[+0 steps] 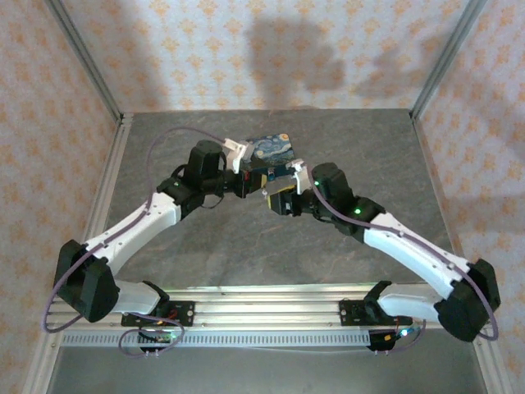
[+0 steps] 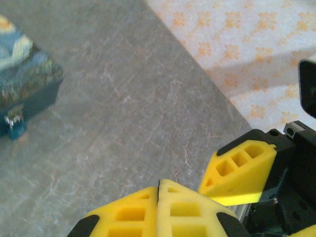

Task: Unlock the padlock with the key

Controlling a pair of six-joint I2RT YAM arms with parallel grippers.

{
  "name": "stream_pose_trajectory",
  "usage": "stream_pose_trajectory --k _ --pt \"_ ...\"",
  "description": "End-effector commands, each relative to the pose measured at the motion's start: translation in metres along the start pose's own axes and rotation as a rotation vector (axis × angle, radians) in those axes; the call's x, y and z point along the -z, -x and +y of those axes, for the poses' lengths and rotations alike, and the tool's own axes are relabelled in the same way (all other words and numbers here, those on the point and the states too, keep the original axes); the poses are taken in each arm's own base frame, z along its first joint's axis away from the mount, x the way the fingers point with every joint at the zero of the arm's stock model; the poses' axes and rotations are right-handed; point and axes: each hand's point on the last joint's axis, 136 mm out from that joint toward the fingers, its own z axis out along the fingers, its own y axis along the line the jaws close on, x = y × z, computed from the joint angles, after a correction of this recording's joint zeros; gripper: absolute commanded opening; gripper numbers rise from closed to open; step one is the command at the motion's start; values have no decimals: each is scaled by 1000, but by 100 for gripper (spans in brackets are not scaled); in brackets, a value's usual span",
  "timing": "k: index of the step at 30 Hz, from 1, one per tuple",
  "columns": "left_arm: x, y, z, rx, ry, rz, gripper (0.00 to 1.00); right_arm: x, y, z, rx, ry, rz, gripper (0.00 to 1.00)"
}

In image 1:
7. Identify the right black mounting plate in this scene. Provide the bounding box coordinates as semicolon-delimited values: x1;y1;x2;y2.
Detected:
339;299;413;328

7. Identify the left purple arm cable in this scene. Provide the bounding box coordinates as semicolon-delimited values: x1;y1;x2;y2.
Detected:
39;126;231;359

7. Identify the aluminium side rail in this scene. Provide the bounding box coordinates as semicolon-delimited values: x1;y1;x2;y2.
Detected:
80;113;135;251

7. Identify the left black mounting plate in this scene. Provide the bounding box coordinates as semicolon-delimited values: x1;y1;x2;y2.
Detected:
121;300;196;328

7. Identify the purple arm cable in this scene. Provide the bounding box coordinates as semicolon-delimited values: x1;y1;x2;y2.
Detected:
39;126;231;359
312;178;500;355

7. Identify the aluminium frame leg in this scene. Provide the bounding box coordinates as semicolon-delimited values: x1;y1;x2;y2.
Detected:
471;330;514;394
24;330;62;394

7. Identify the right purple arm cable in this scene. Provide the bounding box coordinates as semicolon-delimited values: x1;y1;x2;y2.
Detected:
312;178;500;355

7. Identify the black mounting plate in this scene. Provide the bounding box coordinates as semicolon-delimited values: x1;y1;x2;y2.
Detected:
339;299;413;328
121;300;196;328

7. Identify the aluminium frame post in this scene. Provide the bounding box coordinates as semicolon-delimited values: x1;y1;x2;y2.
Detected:
43;0;125;122
409;0;490;121

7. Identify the aluminium cross rail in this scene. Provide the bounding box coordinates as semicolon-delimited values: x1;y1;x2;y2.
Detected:
43;286;492;330

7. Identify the slotted grey cable duct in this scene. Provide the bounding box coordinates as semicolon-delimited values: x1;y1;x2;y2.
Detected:
61;331;372;349

